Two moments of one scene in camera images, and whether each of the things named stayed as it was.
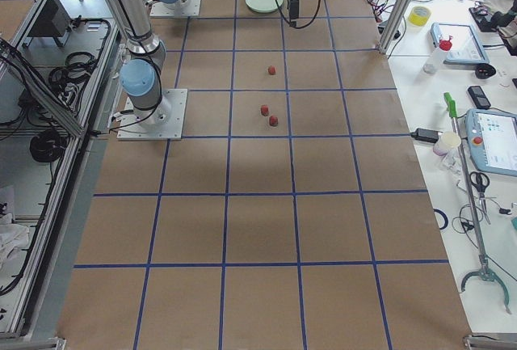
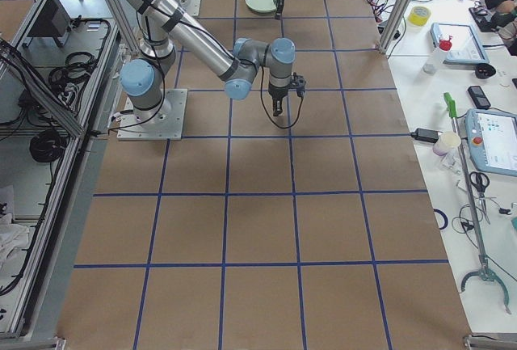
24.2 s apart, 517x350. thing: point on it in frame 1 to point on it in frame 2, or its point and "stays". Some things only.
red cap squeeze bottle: [431, 65] stays
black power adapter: [425, 135] stays
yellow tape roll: [419, 15] stays
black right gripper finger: [294, 6] to [279, 107]
